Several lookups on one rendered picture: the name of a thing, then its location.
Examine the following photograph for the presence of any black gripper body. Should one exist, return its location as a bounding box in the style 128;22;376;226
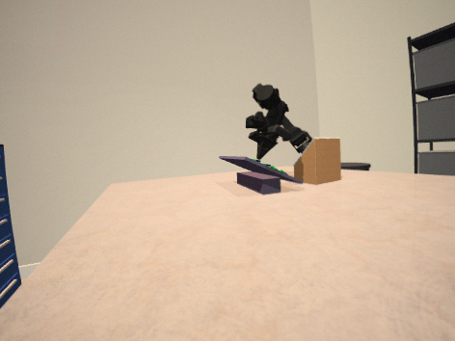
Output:
248;113;291;142

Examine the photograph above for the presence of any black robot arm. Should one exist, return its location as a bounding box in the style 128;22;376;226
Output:
246;83;312;153

